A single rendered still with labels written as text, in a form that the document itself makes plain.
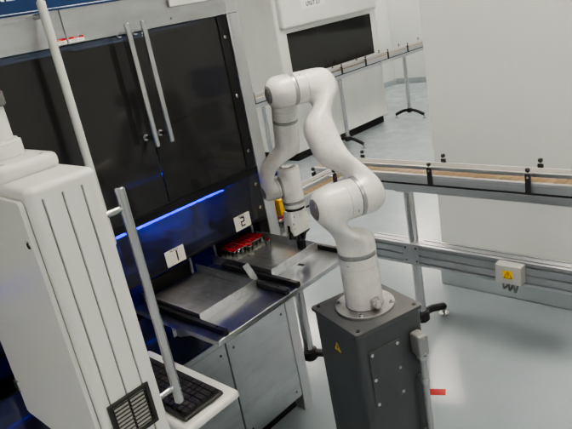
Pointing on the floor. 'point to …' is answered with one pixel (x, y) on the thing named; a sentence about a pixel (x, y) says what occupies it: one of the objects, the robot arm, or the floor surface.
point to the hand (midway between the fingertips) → (301, 244)
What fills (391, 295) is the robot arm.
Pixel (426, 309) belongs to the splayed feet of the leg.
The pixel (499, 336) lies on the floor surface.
